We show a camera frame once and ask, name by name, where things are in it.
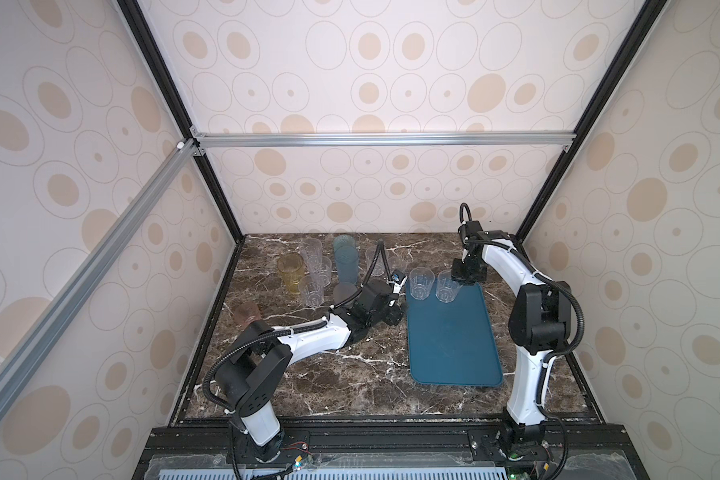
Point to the clear textured cup front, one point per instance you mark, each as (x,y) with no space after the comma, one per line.
(311,292)

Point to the teal plastic tray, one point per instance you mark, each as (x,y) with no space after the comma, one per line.
(453,343)

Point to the small clear cup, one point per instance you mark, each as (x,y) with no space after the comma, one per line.
(447,288)

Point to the black frame post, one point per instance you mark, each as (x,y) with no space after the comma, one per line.
(628,49)
(137,24)

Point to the frosted grey cup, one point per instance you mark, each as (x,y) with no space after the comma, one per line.
(343,291)

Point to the blue frosted cup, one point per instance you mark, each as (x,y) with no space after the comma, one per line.
(346,259)

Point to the pink plastic cup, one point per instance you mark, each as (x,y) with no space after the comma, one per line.
(246,313)

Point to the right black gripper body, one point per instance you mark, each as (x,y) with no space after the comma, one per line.
(468,273)

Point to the clear textured cup middle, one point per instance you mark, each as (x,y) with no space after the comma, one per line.
(321,269)

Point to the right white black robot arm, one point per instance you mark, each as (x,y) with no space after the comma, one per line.
(546,323)

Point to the tall clear textured cup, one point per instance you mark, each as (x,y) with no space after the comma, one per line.
(311,251)

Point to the clear faceted cup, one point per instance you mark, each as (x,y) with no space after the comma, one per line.
(375,262)
(421,281)

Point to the clear faceted cup front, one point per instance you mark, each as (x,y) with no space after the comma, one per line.
(421,281)

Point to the left diagonal aluminium bar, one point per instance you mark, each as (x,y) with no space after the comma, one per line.
(25,359)

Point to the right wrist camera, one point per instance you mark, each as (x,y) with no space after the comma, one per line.
(469,230)

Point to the right black frame post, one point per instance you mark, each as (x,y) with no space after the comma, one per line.
(628,49)

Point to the left black frame post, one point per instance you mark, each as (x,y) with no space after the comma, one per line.
(137,24)

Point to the horizontal aluminium frame bar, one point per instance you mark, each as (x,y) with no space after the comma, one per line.
(399,139)

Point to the yellow plastic cup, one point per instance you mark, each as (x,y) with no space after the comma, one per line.
(291,270)

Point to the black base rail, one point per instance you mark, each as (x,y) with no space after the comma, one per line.
(391,450)

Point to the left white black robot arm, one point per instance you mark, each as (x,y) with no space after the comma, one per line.
(244,379)

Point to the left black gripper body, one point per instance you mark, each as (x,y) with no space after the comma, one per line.
(391,314)

